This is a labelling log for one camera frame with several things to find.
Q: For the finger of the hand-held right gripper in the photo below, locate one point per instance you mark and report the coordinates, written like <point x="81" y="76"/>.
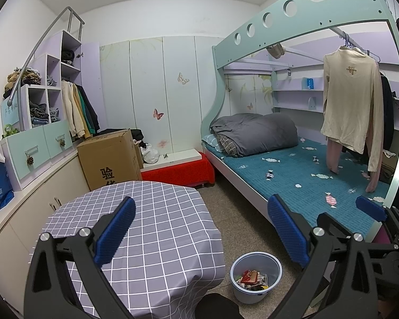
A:
<point x="332" y="223"/>
<point x="369" y="207"/>

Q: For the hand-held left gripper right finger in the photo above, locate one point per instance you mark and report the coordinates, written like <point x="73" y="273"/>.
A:
<point x="287" y="232"/>

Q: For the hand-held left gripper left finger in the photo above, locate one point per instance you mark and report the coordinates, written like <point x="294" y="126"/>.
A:
<point x="116" y="229"/>

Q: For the pile of wrappers and scraps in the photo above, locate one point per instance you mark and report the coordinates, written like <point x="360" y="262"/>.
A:
<point x="251" y="277"/>

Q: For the light blue plastic bin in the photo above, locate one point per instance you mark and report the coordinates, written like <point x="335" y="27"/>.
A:
<point x="239" y="289"/>

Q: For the grey checked tablecloth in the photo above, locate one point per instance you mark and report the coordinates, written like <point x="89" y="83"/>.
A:
<point x="153" y="232"/>

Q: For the brown patterned bag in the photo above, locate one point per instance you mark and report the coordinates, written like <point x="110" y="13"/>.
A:
<point x="387" y="169"/>

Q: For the teal quilted bed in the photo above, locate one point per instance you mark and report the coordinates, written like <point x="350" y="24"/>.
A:
<point x="286" y="179"/>

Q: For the brown cardboard box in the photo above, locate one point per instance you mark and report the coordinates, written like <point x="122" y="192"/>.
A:
<point x="109" y="159"/>

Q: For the white plastic bag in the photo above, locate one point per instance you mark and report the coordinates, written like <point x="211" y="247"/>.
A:
<point x="149" y="154"/>

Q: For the red cloth covered bench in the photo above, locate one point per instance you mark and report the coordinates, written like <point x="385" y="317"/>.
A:
<point x="176" y="172"/>

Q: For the beige low cabinet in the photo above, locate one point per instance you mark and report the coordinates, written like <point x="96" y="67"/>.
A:
<point x="26" y="212"/>

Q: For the dark hanging garment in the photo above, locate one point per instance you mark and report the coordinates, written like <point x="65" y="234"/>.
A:
<point x="387" y="113"/>

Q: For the white board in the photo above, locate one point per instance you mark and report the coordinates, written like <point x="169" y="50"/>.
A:
<point x="179" y="156"/>

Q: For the black bundle of items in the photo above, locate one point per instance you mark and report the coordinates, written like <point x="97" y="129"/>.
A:
<point x="138" y="134"/>

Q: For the beige hanging shirt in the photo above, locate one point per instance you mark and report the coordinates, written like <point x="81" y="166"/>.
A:
<point x="349" y="106"/>

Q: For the person's leg in black trousers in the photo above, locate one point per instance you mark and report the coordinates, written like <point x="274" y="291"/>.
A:
<point x="216" y="307"/>

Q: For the grey duvet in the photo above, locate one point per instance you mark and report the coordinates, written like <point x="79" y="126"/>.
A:
<point x="252" y="133"/>

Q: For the green hanging jacket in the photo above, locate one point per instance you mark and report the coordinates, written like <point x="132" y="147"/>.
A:
<point x="88" y="123"/>

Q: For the white shelf with clothes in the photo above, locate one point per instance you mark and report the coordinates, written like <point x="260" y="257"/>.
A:
<point x="56" y="136"/>

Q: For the black hanging jacket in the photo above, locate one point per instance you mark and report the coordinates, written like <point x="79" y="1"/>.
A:
<point x="93" y="113"/>

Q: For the plaid pillow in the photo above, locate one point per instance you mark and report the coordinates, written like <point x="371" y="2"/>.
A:
<point x="209" y="141"/>

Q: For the cream hanging jacket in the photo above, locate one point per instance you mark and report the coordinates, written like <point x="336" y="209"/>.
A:
<point x="69" y="106"/>

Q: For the small blue box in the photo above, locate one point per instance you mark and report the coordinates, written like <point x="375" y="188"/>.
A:
<point x="308" y="83"/>

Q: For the grey folded clothes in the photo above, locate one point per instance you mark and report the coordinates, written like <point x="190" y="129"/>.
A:
<point x="38" y="114"/>

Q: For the green plant decoration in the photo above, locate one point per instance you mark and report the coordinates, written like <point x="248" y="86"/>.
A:
<point x="10" y="133"/>

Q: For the olive clothes pile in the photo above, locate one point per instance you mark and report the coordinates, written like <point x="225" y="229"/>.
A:
<point x="23" y="79"/>

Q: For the metal clothes rod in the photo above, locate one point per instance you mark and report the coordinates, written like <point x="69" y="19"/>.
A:
<point x="339" y="33"/>

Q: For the dark folded clothes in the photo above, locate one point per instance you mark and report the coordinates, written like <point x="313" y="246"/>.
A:
<point x="67" y="56"/>

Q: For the metal clip lamp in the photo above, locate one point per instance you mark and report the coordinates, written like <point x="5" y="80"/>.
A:
<point x="275" y="50"/>

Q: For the grey metal handrail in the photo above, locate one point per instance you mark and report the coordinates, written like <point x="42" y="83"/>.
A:
<point x="43" y="40"/>

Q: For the pink flower wall sticker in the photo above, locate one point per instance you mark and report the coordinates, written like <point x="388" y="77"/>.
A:
<point x="162" y="144"/>

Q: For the lilac wall shelves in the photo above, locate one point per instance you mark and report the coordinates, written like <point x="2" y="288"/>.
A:
<point x="296" y="109"/>

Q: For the pink butterfly wall sticker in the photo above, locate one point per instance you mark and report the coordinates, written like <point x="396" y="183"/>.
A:
<point x="158" y="113"/>

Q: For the pale butterfly wall sticker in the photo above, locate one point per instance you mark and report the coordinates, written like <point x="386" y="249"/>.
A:
<point x="183" y="78"/>

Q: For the mint and white bunk bed frame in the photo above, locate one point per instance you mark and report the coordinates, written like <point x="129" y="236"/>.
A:
<point x="279" y="16"/>

